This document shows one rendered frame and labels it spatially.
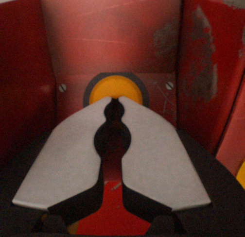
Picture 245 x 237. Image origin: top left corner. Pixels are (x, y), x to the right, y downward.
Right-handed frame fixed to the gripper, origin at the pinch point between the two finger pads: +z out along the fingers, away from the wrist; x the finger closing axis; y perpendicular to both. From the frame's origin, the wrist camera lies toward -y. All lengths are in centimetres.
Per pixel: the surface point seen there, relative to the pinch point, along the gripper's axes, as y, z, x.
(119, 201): 22.0, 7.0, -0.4
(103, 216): 21.9, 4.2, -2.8
